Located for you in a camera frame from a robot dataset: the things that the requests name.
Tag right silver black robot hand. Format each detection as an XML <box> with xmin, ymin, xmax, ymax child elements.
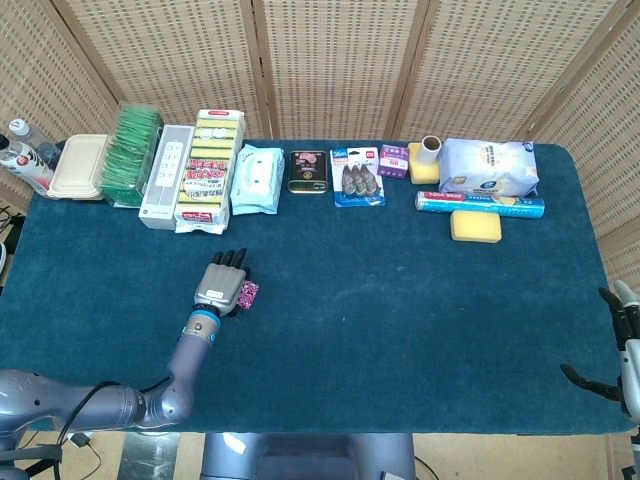
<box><xmin>559</xmin><ymin>279</ymin><xmax>640</xmax><ymax>426</ymax></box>

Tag yellow sponge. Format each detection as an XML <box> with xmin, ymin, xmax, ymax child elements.
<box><xmin>406</xmin><ymin>142</ymin><xmax>443</xmax><ymax>186</ymax></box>
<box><xmin>449</xmin><ymin>209</ymin><xmax>503</xmax><ymax>245</ymax></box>

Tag clear box green tea bags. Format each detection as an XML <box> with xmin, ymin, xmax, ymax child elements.
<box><xmin>99</xmin><ymin>101</ymin><xmax>166</xmax><ymax>208</ymax></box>

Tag white paper roll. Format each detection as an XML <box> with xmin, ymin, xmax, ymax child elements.
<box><xmin>420</xmin><ymin>135</ymin><xmax>443</xmax><ymax>169</ymax></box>

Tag yellow sponge multipack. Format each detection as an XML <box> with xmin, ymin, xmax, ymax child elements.
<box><xmin>174</xmin><ymin>109</ymin><xmax>247</xmax><ymax>236</ymax></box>

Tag gold black meat tin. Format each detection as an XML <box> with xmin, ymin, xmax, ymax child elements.
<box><xmin>286</xmin><ymin>149</ymin><xmax>330</xmax><ymax>195</ymax></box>

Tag white power strip box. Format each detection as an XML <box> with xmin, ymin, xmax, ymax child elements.
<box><xmin>137</xmin><ymin>124</ymin><xmax>196</xmax><ymax>232</ymax></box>

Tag pink patterned packet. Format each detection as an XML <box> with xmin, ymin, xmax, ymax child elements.
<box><xmin>238</xmin><ymin>280</ymin><xmax>261</xmax><ymax>312</ymax></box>

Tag clear water bottle white cap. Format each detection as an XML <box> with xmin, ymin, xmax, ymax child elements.
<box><xmin>8</xmin><ymin>117</ymin><xmax>62</xmax><ymax>171</ymax></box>

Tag white labelled drink bottle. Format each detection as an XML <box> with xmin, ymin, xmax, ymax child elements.
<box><xmin>0</xmin><ymin>133</ymin><xmax>57</xmax><ymax>197</ymax></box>

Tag grey robot torso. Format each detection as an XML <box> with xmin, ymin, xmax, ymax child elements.
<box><xmin>199</xmin><ymin>432</ymin><xmax>417</xmax><ymax>480</ymax></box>

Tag blue food wrap roll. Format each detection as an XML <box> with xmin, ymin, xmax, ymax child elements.
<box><xmin>414</xmin><ymin>190</ymin><xmax>547</xmax><ymax>220</ymax></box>

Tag teal felt table cover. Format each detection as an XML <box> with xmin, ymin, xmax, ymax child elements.
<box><xmin>0</xmin><ymin>138</ymin><xmax>634</xmax><ymax>435</ymax></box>

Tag light blue wet wipes pack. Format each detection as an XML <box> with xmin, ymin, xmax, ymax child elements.
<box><xmin>230</xmin><ymin>144</ymin><xmax>286</xmax><ymax>217</ymax></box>

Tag small purple box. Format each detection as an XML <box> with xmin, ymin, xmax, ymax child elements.
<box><xmin>376</xmin><ymin>144</ymin><xmax>412</xmax><ymax>180</ymax></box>

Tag beige lidded lunch box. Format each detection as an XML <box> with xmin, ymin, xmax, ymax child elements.
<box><xmin>47</xmin><ymin>133</ymin><xmax>109</xmax><ymax>202</ymax></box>

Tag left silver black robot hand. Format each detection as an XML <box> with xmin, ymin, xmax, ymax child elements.
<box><xmin>193</xmin><ymin>247</ymin><xmax>250</xmax><ymax>317</ymax></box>

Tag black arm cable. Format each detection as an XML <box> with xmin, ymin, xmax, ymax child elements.
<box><xmin>54</xmin><ymin>377</ymin><xmax>171</xmax><ymax>446</ymax></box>

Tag large white tissue pack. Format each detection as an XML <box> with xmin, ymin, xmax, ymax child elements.
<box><xmin>438</xmin><ymin>137</ymin><xmax>542</xmax><ymax>198</ymax></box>

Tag grey metal base plate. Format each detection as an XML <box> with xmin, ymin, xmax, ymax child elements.
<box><xmin>121</xmin><ymin>432</ymin><xmax>182</xmax><ymax>480</ymax></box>

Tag woven rattan screen panel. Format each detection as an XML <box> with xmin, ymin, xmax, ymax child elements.
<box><xmin>394</xmin><ymin>0</ymin><xmax>626</xmax><ymax>145</ymax></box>
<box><xmin>252</xmin><ymin>0</ymin><xmax>431</xmax><ymax>142</ymax></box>
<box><xmin>0</xmin><ymin>0</ymin><xmax>124</xmax><ymax>201</ymax></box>
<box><xmin>519</xmin><ymin>0</ymin><xmax>640</xmax><ymax>296</ymax></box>
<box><xmin>49</xmin><ymin>0</ymin><xmax>274</xmax><ymax>142</ymax></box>

